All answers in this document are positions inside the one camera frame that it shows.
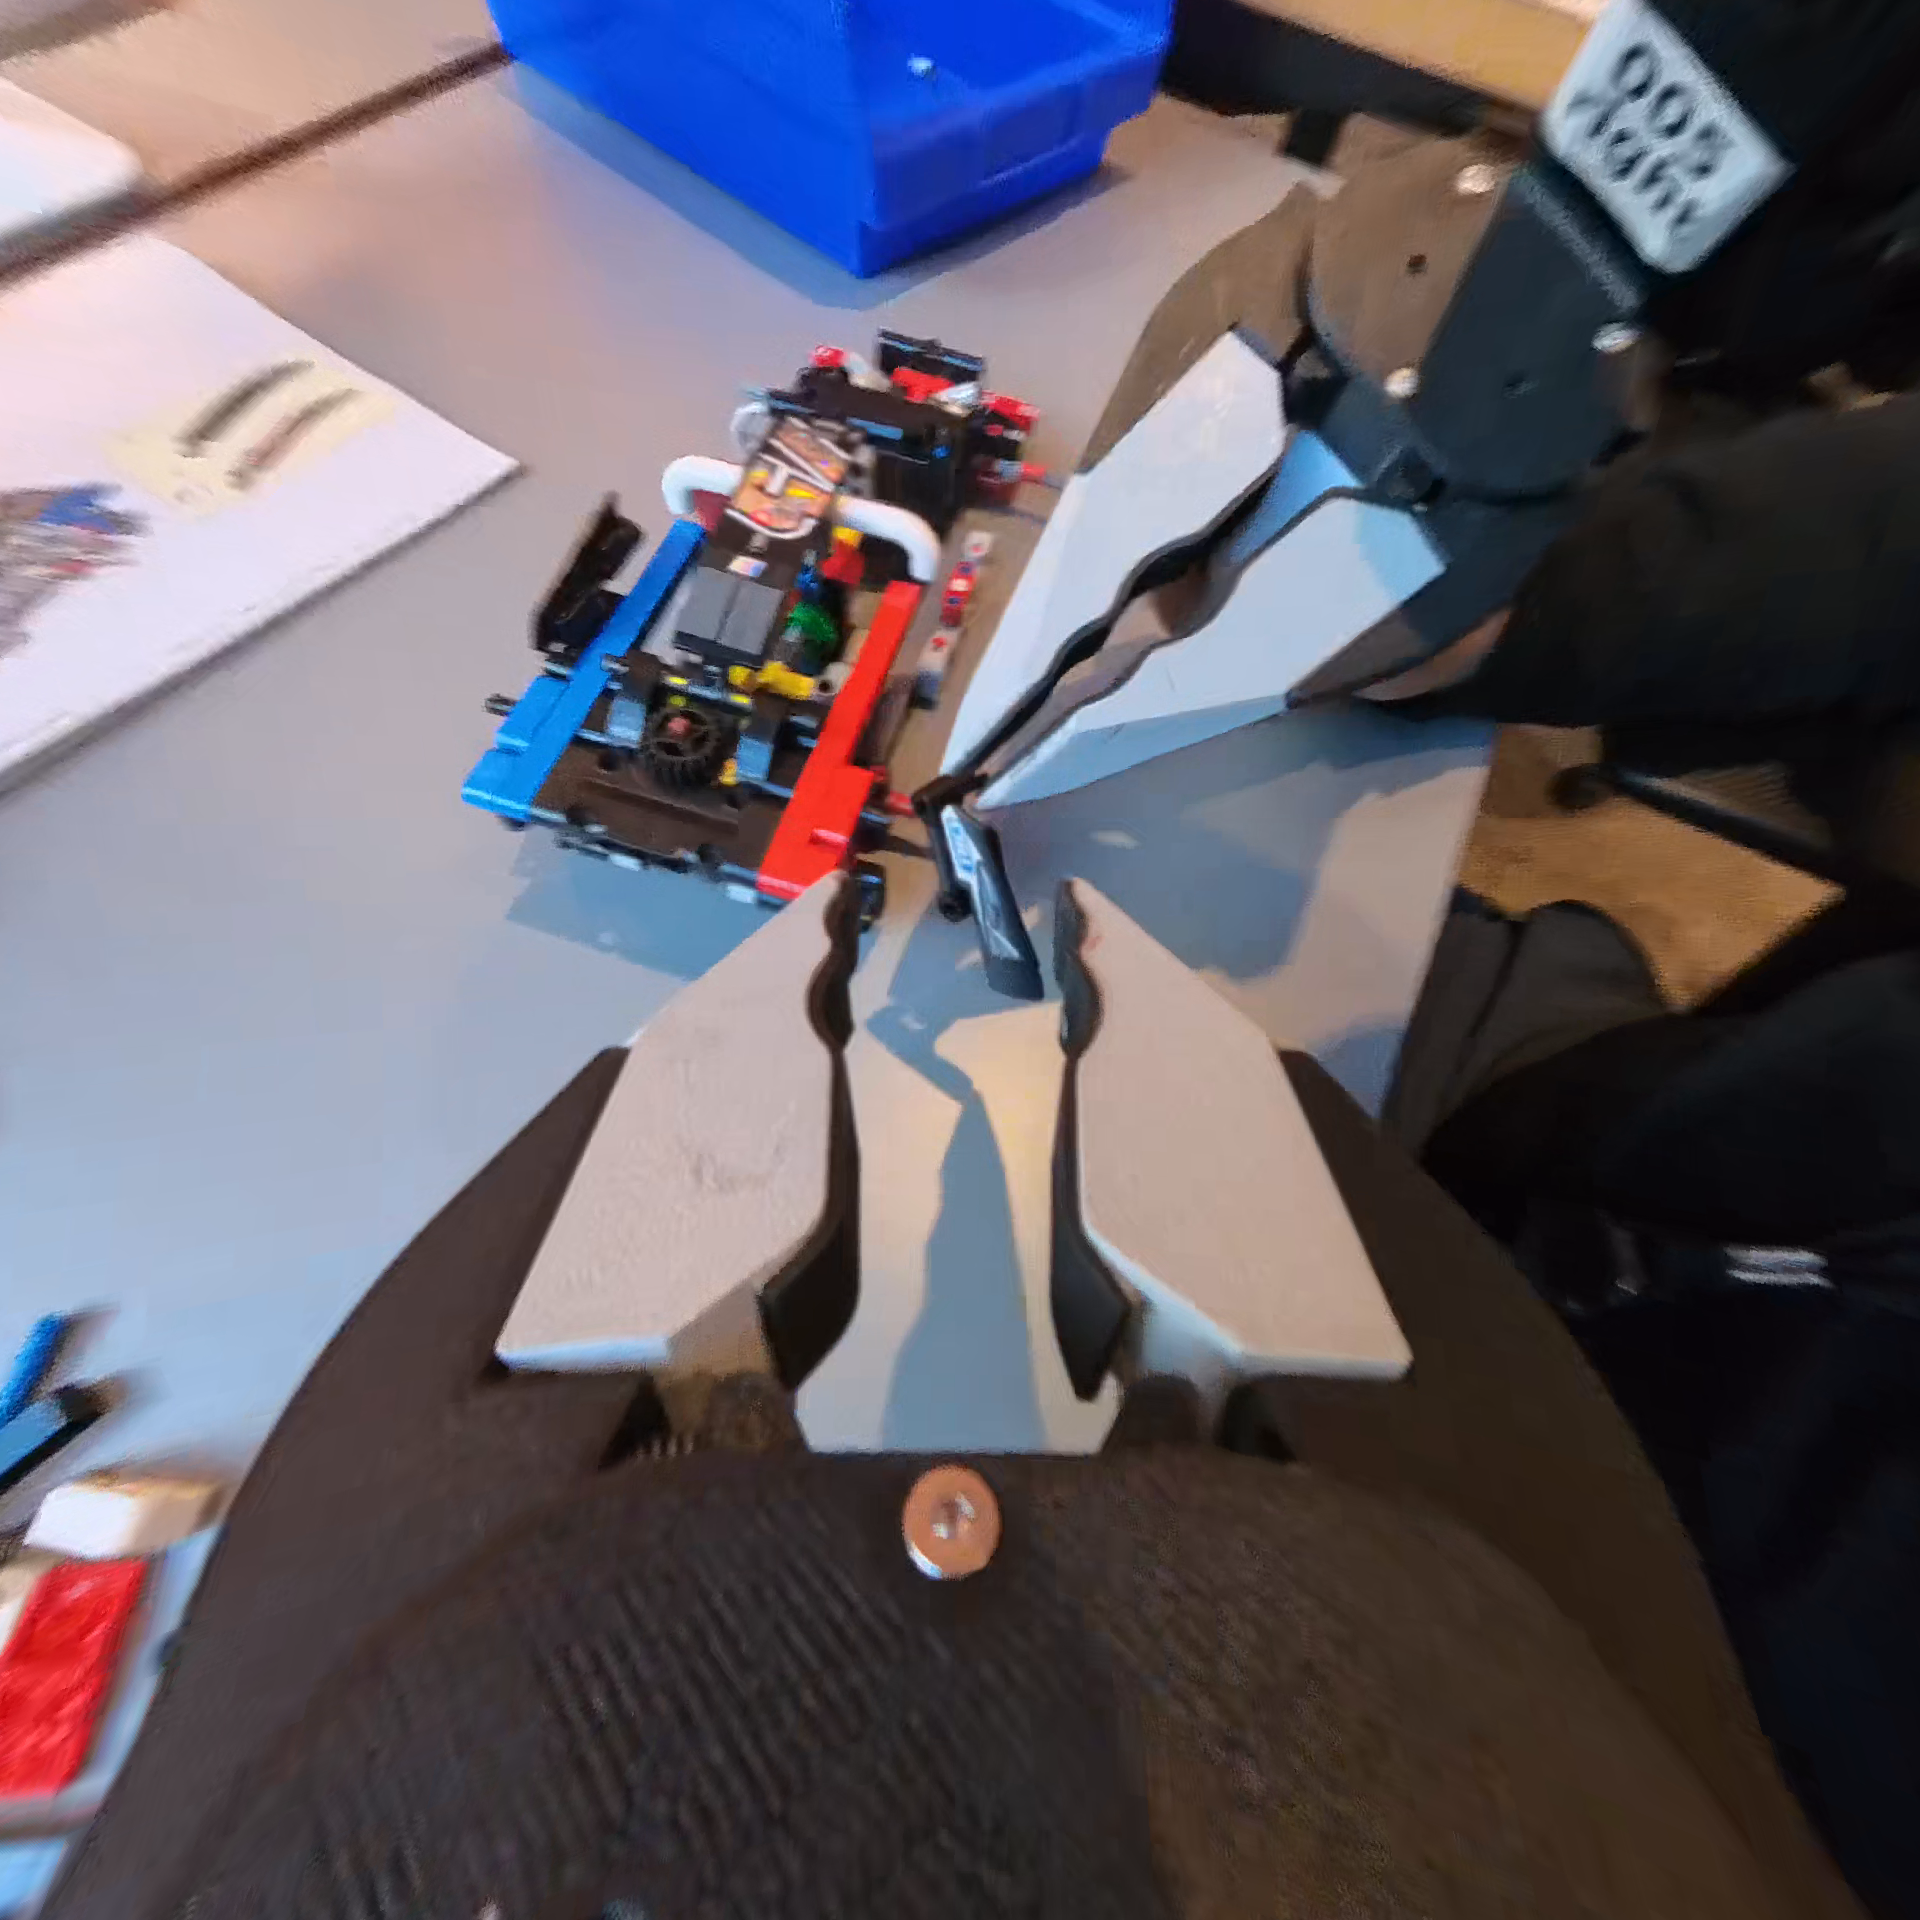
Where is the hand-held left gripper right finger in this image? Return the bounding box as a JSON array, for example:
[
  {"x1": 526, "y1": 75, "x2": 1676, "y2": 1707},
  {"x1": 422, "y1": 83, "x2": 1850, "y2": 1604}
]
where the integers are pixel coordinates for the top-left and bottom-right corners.
[{"x1": 1048, "y1": 878, "x2": 1415, "y2": 1402}]

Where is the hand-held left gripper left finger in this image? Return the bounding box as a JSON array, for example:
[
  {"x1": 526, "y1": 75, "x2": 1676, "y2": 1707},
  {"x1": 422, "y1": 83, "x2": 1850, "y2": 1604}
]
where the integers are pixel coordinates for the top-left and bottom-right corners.
[{"x1": 496, "y1": 870, "x2": 868, "y2": 1389}]

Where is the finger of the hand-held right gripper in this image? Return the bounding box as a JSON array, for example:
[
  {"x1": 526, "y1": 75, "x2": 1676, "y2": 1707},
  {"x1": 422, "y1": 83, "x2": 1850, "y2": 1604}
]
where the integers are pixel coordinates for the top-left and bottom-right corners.
[
  {"x1": 934, "y1": 328, "x2": 1295, "y2": 784},
  {"x1": 972, "y1": 450, "x2": 1451, "y2": 817}
]

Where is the black toy panel with sticker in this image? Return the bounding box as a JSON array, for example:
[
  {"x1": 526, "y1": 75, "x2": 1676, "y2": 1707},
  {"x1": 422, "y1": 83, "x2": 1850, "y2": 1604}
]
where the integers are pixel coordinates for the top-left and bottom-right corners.
[{"x1": 910, "y1": 777, "x2": 1048, "y2": 1004}]

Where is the toy brick car assembly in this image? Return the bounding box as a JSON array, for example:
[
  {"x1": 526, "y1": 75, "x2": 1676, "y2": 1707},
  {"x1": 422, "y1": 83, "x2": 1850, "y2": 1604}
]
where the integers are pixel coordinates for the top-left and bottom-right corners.
[{"x1": 460, "y1": 328, "x2": 1056, "y2": 913}]

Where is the person's right forearm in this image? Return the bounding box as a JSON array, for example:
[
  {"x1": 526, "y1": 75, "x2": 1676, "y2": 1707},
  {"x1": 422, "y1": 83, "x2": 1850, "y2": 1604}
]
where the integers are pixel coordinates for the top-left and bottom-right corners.
[{"x1": 1423, "y1": 397, "x2": 1920, "y2": 781}]

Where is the grey desk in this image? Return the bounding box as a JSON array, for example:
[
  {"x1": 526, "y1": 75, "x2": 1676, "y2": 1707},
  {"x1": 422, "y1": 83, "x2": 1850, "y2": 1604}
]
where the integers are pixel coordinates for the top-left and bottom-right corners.
[{"x1": 0, "y1": 0, "x2": 1502, "y2": 1920}]

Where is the blue storage bin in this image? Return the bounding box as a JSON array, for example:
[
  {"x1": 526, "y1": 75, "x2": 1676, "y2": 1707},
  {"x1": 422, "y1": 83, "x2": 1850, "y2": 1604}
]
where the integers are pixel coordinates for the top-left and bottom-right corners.
[{"x1": 485, "y1": 0, "x2": 1174, "y2": 282}]

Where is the white toy brick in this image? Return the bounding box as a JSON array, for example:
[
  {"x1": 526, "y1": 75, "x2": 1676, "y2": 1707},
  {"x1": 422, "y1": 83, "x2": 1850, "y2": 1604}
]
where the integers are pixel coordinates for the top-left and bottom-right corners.
[{"x1": 23, "y1": 1472, "x2": 231, "y2": 1558}]

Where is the blue toy beam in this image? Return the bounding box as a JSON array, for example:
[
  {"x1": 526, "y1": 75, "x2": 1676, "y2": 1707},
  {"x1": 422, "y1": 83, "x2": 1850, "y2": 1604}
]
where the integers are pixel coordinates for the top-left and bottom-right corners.
[{"x1": 0, "y1": 1308, "x2": 95, "y2": 1441}]

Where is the open instruction booklet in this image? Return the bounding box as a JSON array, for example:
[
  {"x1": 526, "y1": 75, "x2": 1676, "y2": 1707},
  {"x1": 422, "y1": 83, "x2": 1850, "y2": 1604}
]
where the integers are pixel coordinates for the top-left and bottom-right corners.
[{"x1": 0, "y1": 75, "x2": 520, "y2": 797}]

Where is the red studded brick plate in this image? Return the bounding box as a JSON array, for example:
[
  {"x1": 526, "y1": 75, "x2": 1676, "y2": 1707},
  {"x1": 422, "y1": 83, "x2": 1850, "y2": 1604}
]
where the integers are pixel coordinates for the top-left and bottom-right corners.
[{"x1": 0, "y1": 1556, "x2": 155, "y2": 1798}]

